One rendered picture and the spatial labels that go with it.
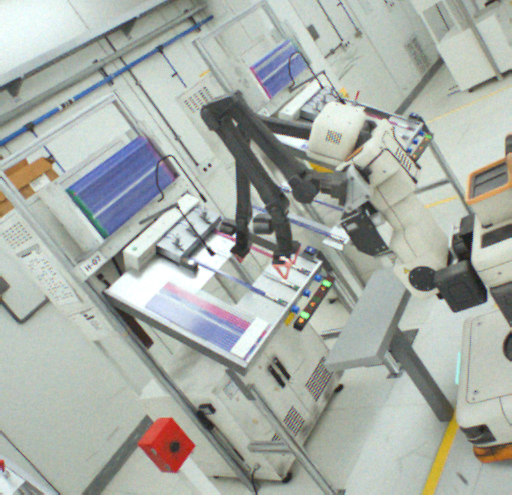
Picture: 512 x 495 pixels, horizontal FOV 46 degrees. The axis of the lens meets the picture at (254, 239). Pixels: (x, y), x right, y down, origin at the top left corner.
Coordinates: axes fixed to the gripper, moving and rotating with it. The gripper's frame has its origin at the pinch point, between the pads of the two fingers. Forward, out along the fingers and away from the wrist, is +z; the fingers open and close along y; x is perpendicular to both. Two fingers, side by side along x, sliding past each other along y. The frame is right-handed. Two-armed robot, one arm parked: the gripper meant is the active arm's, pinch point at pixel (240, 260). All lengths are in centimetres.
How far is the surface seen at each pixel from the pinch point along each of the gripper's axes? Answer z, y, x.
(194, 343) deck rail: 2.3, 48.6, 7.9
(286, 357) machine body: 45, 5, 31
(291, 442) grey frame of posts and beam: 28, 52, 57
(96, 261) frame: -9, 43, -47
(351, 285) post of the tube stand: 28, -41, 43
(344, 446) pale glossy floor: 60, 24, 74
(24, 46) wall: 6, -102, -241
